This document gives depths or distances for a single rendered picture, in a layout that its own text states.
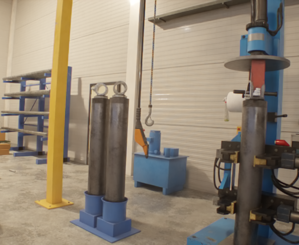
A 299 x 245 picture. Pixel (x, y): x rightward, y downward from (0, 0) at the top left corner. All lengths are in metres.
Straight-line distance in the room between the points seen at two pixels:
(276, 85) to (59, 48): 2.76
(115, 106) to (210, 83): 2.56
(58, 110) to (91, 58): 3.79
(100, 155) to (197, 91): 2.64
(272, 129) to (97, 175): 1.93
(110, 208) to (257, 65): 1.98
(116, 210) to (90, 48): 5.36
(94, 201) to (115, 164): 0.57
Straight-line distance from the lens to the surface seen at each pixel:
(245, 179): 2.51
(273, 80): 2.95
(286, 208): 2.61
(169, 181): 4.67
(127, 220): 3.12
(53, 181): 3.97
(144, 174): 4.94
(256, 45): 2.58
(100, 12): 7.64
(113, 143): 2.87
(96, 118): 3.09
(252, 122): 2.46
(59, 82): 3.90
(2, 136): 11.44
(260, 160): 2.41
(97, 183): 3.18
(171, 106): 5.44
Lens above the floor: 1.25
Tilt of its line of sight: level
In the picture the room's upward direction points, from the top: 3 degrees clockwise
